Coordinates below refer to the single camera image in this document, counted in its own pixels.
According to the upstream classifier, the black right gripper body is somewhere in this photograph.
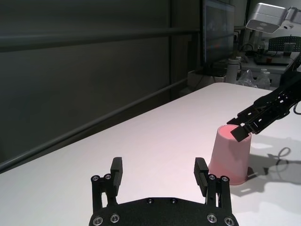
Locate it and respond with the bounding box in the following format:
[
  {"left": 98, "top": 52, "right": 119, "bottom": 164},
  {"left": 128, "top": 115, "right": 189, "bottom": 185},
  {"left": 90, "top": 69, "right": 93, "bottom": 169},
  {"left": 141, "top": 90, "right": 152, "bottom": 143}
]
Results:
[{"left": 253, "top": 53, "right": 301, "bottom": 111}]

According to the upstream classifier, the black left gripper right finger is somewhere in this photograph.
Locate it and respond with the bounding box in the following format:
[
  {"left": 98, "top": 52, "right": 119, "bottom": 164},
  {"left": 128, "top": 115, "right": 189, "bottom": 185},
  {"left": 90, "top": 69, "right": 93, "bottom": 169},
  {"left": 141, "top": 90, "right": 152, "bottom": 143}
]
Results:
[{"left": 194, "top": 157, "right": 232, "bottom": 214}]

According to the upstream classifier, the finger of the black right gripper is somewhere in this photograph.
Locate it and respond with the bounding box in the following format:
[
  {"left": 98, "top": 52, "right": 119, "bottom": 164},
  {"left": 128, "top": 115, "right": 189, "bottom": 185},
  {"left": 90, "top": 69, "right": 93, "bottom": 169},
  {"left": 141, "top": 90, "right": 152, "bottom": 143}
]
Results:
[
  {"left": 230, "top": 94, "right": 291, "bottom": 143},
  {"left": 226, "top": 103, "right": 278, "bottom": 126}
]

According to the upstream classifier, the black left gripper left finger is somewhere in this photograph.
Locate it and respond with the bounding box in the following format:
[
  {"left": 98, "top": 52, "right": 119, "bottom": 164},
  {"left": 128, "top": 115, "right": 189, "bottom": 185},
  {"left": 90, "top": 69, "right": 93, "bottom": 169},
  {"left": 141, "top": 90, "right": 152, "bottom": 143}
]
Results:
[{"left": 91, "top": 157, "right": 125, "bottom": 211}]

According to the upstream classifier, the pink plastic cup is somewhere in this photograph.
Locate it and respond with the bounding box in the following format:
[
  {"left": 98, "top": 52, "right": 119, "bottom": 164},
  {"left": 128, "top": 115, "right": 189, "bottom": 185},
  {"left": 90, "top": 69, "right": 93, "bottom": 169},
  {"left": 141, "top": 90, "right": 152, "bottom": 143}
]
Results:
[{"left": 208, "top": 124, "right": 252, "bottom": 186}]

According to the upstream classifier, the clear plastic bottle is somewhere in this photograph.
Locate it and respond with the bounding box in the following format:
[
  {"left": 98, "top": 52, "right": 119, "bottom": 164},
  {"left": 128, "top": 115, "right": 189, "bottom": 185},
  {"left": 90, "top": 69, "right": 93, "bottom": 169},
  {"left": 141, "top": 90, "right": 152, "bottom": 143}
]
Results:
[
  {"left": 256, "top": 68, "right": 268, "bottom": 88},
  {"left": 263, "top": 71, "right": 272, "bottom": 89}
]

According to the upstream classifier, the dark laptop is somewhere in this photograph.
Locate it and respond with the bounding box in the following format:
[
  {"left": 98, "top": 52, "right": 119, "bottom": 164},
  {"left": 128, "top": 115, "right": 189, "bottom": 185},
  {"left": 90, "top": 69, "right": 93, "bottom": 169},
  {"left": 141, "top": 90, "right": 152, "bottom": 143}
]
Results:
[{"left": 253, "top": 55, "right": 293, "bottom": 67}]

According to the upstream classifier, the black office chair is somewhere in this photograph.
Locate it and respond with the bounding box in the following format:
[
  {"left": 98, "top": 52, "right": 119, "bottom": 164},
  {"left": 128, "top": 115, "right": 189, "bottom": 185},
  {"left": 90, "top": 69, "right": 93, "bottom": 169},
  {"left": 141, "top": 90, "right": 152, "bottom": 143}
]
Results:
[{"left": 268, "top": 35, "right": 301, "bottom": 52}]

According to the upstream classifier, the white cylindrical container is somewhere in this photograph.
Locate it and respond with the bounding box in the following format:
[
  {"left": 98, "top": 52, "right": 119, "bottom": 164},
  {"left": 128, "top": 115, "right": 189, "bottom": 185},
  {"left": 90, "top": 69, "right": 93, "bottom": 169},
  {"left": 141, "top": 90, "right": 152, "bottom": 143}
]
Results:
[{"left": 225, "top": 57, "right": 242, "bottom": 83}]

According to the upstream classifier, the black computer monitor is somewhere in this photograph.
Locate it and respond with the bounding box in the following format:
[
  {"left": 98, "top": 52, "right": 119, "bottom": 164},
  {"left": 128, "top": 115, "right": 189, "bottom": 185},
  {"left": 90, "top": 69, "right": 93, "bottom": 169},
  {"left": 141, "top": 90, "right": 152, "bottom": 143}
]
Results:
[{"left": 201, "top": 0, "right": 236, "bottom": 69}]

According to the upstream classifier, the dark lower horizontal rail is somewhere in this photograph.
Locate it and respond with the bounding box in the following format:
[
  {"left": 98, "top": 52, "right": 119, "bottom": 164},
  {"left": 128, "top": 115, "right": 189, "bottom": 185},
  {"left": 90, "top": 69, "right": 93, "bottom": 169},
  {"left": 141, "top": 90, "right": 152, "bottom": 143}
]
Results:
[{"left": 0, "top": 77, "right": 190, "bottom": 174}]

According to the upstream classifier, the grey horizontal rail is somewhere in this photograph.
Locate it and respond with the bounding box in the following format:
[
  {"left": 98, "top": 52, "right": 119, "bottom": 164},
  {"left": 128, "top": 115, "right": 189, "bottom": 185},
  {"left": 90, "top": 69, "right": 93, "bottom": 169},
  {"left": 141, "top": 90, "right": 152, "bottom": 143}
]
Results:
[{"left": 0, "top": 27, "right": 202, "bottom": 53}]

